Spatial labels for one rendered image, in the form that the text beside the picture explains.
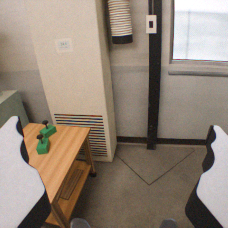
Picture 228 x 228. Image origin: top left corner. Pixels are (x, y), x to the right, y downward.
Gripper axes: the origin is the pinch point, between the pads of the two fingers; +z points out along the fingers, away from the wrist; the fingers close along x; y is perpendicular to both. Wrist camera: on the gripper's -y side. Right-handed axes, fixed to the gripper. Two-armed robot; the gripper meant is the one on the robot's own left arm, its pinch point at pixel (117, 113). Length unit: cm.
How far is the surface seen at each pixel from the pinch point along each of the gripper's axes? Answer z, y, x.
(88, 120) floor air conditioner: 116, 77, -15
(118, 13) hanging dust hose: 120, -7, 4
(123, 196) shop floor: 74, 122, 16
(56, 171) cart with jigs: 57, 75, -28
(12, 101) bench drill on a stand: 135, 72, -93
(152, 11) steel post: 125, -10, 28
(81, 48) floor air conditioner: 115, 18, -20
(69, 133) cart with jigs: 94, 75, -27
